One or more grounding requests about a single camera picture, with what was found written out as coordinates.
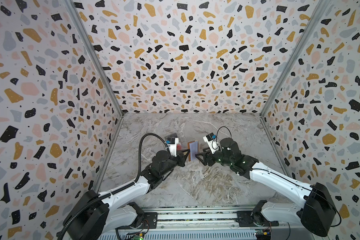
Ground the brown leather card holder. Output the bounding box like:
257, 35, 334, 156
188, 141, 199, 162

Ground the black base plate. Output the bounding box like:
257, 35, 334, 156
129, 212, 158, 230
236, 211, 279, 227

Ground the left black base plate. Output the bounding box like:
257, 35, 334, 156
129, 212, 158, 230

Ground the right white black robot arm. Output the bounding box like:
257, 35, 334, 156
195, 136, 339, 237

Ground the black corrugated cable conduit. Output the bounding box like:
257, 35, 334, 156
56, 133, 169, 240

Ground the white ventilation grille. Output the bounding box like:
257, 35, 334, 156
92, 230, 257, 240

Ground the clear plastic card box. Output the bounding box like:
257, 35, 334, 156
166, 133, 183, 151

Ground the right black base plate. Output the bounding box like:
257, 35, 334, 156
236, 211, 279, 227

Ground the aluminium mounting rail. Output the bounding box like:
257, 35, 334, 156
107, 205, 323, 232

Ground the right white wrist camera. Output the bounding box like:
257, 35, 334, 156
203, 133, 219, 154

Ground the right thin black cable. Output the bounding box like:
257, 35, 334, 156
215, 125, 233, 142

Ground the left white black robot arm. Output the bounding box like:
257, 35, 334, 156
57, 149, 190, 240

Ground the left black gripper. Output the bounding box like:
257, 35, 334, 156
161, 148, 192, 178

